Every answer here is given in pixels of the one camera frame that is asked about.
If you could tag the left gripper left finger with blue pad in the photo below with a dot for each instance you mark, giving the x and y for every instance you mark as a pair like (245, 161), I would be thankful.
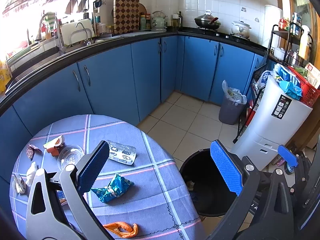
(45, 217)

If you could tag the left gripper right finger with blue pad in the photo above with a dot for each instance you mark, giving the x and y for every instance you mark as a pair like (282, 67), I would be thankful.
(262, 208)

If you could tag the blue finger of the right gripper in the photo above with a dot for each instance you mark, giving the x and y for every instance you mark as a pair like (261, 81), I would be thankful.
(288, 156)

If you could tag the blue snack wrapper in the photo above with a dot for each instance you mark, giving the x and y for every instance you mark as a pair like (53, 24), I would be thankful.
(115, 189)

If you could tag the white tissue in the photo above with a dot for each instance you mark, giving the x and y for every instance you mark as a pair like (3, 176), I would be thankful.
(31, 173)

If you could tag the beige food wrapper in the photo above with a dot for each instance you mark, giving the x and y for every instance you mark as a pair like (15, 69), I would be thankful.
(18, 184)

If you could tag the torn blue cardboard box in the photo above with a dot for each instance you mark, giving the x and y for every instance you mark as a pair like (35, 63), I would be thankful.
(61, 197)

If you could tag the black trash bin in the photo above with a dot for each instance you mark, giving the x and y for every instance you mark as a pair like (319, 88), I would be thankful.
(208, 190)

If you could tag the blue kitchen cabinets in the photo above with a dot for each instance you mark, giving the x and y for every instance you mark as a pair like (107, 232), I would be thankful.
(121, 79)

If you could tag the clear plastic lid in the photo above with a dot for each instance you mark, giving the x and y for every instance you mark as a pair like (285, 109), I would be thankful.
(70, 154)

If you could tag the orange yogurt cup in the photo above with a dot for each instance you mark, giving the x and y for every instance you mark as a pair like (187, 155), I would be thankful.
(54, 145)

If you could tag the silver blister pack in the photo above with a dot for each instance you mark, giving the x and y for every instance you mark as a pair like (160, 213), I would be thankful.
(120, 153)

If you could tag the white tall appliance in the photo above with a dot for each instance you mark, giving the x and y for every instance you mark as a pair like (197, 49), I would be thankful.
(274, 123)

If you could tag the blue plaid tablecloth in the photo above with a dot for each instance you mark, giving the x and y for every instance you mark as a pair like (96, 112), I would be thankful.
(158, 201)

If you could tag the pink crumpled wrapper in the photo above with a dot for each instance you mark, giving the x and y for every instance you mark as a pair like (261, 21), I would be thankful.
(31, 150)

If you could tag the red plastic basket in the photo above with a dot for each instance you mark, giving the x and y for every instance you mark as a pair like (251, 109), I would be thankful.
(309, 93)

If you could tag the orange peel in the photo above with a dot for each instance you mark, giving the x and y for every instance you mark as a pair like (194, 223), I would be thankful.
(122, 229)

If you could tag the grey bin with bag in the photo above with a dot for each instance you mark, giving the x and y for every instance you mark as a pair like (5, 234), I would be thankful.
(233, 104)

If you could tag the blue plastic bag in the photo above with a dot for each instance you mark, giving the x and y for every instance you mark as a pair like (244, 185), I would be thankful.
(288, 81)

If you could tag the chrome faucet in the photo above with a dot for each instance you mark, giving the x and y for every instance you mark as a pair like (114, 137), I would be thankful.
(54, 28)

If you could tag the yellow package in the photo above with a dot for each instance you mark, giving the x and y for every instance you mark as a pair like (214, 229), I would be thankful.
(5, 76)

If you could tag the black wok with lid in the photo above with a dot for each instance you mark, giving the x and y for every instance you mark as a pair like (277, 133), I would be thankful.
(207, 21)

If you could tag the green kettle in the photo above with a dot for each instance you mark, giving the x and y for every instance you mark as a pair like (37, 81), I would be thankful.
(158, 20)

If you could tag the checkered cutting board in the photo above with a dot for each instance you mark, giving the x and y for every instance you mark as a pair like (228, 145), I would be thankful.
(126, 16)

